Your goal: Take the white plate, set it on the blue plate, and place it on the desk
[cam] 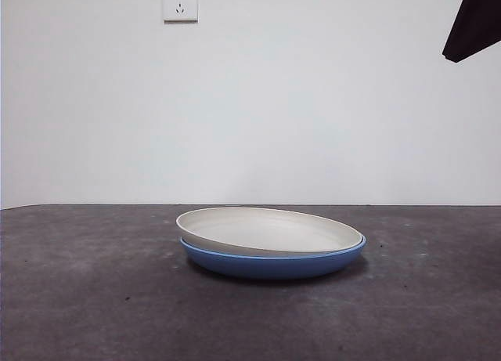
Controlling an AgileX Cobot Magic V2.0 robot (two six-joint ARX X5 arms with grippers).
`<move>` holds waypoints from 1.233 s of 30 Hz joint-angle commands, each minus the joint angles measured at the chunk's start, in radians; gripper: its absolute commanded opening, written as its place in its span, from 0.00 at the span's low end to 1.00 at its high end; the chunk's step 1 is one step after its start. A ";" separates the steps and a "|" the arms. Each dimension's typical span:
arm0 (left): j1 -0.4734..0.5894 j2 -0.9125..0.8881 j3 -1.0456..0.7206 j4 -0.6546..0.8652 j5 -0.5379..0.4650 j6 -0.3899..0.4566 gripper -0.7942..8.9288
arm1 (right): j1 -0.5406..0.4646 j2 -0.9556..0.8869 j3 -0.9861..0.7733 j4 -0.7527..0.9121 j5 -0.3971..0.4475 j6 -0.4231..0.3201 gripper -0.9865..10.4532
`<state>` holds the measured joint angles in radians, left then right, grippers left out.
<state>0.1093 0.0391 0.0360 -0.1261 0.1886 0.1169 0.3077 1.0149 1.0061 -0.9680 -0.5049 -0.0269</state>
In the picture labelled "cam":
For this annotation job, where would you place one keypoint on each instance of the white round plate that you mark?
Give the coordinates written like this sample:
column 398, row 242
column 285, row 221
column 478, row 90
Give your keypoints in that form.
column 266, row 232

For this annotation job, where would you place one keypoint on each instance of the blue round plate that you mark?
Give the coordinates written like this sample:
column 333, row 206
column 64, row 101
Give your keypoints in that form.
column 274, row 267

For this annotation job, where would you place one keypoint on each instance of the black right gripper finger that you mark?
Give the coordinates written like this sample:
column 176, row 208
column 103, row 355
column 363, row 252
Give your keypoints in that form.
column 475, row 24

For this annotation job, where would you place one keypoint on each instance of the white wall socket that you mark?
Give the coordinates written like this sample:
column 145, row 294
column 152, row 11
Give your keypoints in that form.
column 181, row 4

